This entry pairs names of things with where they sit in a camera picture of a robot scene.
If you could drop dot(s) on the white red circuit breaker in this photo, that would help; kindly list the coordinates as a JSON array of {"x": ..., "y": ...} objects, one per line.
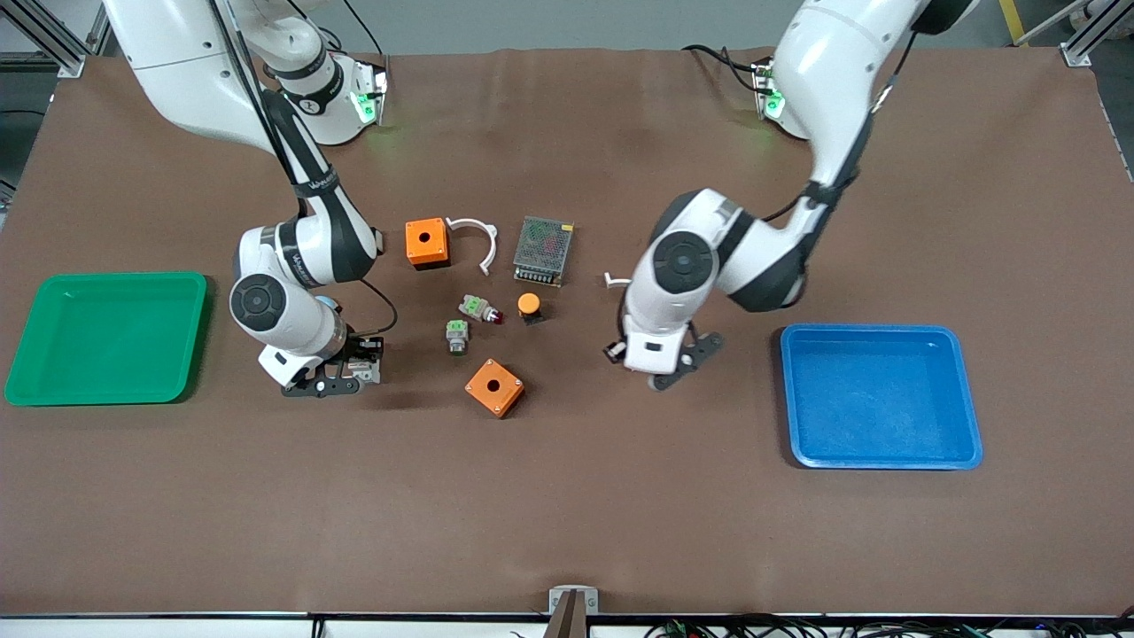
[{"x": 367, "y": 371}]

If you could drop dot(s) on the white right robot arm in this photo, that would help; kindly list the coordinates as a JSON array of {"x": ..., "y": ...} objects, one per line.
[{"x": 266, "y": 306}]

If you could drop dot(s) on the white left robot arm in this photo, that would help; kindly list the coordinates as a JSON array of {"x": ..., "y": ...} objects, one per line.
[{"x": 682, "y": 261}]

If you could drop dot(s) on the blue dome buzzer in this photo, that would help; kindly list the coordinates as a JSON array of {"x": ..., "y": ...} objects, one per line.
[{"x": 330, "y": 302}]

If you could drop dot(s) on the orange button on black base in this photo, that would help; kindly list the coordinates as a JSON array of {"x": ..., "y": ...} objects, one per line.
[{"x": 529, "y": 304}]

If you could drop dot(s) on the orange button box with hole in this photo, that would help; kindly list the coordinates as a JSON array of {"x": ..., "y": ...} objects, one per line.
[
  {"x": 434, "y": 252},
  {"x": 505, "y": 394}
]

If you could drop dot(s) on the metal mesh power supply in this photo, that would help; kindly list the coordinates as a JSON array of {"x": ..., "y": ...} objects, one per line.
[{"x": 542, "y": 248}]

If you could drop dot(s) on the brown table mat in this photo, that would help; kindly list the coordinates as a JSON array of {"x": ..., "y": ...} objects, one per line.
[{"x": 567, "y": 496}]

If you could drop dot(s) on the green plastic tray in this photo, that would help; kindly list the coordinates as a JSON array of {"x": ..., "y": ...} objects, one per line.
[{"x": 106, "y": 346}]

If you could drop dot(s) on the blue plastic tray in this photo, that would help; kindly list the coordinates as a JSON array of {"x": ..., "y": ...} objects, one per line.
[{"x": 877, "y": 399}]

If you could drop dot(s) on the green grey pushbutton switch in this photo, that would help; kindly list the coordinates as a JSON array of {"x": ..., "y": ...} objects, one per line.
[{"x": 457, "y": 332}]

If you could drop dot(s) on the red-tipped pushbutton switch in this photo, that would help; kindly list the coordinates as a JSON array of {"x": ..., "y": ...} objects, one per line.
[{"x": 477, "y": 307}]

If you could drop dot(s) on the metal table edge bracket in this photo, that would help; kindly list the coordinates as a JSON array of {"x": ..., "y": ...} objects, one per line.
[{"x": 571, "y": 611}]

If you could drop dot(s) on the aluminium frame post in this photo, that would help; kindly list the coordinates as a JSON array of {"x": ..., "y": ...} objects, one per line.
[
  {"x": 1076, "y": 55},
  {"x": 66, "y": 62}
]

